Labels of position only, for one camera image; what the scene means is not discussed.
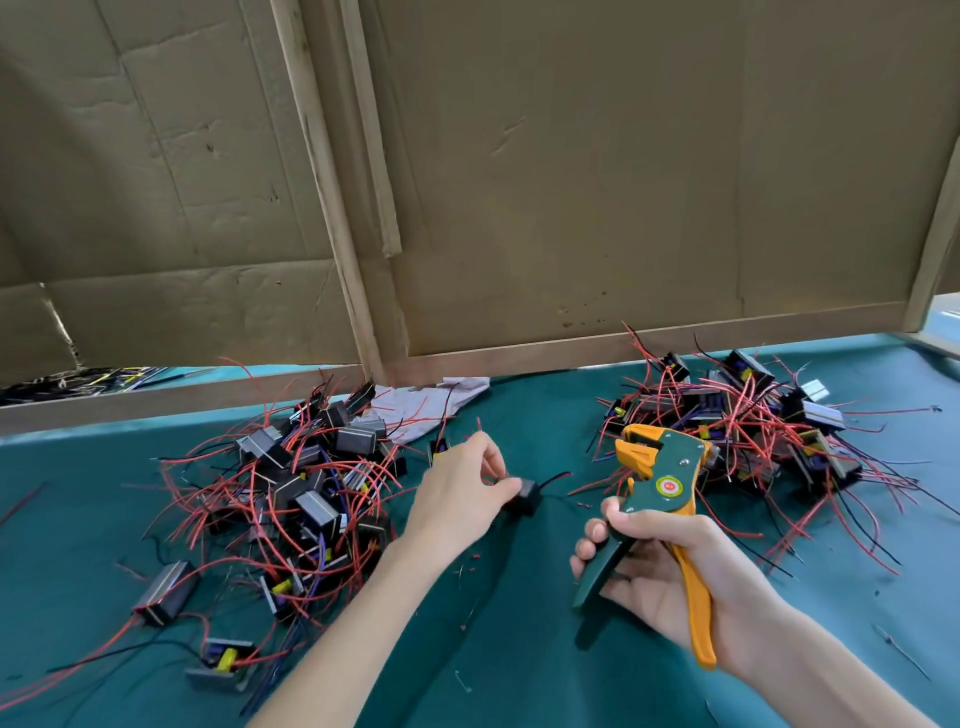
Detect person's left hand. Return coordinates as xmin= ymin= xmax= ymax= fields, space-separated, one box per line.
xmin=405 ymin=430 xmax=524 ymax=569

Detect person's right hand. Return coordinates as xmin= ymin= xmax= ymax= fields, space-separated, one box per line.
xmin=570 ymin=498 xmax=789 ymax=669

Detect transformer with wires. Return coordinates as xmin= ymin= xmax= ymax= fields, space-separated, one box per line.
xmin=502 ymin=469 xmax=575 ymax=519

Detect orange green wire strippers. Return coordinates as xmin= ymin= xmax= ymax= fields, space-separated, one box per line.
xmin=573 ymin=424 xmax=719 ymax=669

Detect pile of wired transformers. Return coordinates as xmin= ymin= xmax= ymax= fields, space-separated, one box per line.
xmin=592 ymin=322 xmax=944 ymax=572
xmin=0 ymin=367 xmax=452 ymax=699

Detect person's left forearm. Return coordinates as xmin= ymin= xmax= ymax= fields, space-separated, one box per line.
xmin=247 ymin=540 xmax=452 ymax=728

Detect person's right forearm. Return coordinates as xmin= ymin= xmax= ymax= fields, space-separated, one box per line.
xmin=742 ymin=600 xmax=935 ymax=728

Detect crumpled grey plastic bag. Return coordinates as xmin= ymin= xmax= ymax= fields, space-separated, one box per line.
xmin=367 ymin=376 xmax=494 ymax=447

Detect flat grey board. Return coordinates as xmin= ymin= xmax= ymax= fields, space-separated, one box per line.
xmin=915 ymin=295 xmax=960 ymax=359

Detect thin wooden strip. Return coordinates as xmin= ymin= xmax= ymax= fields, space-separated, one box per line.
xmin=340 ymin=0 xmax=404 ymax=257

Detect smooth brown cardboard panel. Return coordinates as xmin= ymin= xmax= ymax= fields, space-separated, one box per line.
xmin=367 ymin=0 xmax=960 ymax=357

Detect creased brown cardboard panel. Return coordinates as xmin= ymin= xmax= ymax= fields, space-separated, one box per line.
xmin=0 ymin=0 xmax=362 ymax=384

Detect long wooden bottom rail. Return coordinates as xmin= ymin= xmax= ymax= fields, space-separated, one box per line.
xmin=387 ymin=303 xmax=912 ymax=387

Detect short wooden bottom rail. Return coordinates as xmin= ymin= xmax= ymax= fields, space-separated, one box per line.
xmin=0 ymin=367 xmax=369 ymax=437

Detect wide wooden post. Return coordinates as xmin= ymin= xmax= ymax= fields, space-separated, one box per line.
xmin=270 ymin=0 xmax=384 ymax=384

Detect wooden corner post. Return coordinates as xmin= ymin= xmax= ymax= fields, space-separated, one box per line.
xmin=903 ymin=165 xmax=960 ymax=335

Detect heap of black cables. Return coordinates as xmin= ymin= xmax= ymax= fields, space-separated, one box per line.
xmin=0 ymin=364 xmax=174 ymax=407

